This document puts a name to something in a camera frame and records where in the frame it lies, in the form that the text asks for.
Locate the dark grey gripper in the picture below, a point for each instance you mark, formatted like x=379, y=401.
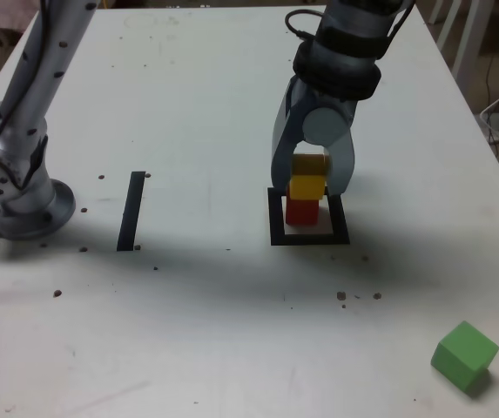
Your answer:
x=318, y=100

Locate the yellow cube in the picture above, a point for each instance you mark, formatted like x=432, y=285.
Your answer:
x=305, y=187

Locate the red cube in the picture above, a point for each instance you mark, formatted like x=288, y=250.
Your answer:
x=301, y=213

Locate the green cube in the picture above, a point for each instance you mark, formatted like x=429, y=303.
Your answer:
x=462, y=352

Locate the black tape square outline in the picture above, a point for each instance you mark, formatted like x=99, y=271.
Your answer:
x=275, y=217

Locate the thin white furniture leg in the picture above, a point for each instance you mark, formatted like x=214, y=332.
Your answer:
x=449, y=22

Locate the black tape strip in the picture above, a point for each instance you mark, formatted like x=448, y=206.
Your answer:
x=129, y=213

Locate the thick white furniture leg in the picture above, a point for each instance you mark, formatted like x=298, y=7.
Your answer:
x=471, y=35

